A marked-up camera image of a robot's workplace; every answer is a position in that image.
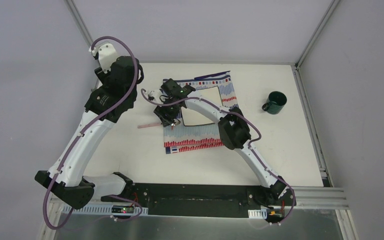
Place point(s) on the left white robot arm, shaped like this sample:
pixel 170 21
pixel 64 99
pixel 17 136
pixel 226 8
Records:
pixel 119 77

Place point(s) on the patterned cloth napkin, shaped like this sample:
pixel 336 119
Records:
pixel 195 131

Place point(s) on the left white cable duct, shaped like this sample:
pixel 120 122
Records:
pixel 111 209

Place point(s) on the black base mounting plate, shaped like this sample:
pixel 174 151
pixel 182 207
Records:
pixel 194 200

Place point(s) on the dark green mug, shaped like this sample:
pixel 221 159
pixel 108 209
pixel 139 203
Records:
pixel 275 102

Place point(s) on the dark blue plastic knife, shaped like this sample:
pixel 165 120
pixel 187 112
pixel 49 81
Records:
pixel 213 75

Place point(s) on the white cable duct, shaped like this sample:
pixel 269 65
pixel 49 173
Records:
pixel 111 209
pixel 257 214

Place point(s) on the right white cable duct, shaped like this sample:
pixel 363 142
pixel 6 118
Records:
pixel 257 214

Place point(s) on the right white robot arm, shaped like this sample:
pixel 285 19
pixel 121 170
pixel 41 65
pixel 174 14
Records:
pixel 234 129

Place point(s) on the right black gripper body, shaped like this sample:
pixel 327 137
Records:
pixel 172 111

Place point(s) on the silver spoon pink handle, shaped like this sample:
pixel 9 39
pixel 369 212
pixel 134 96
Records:
pixel 152 125

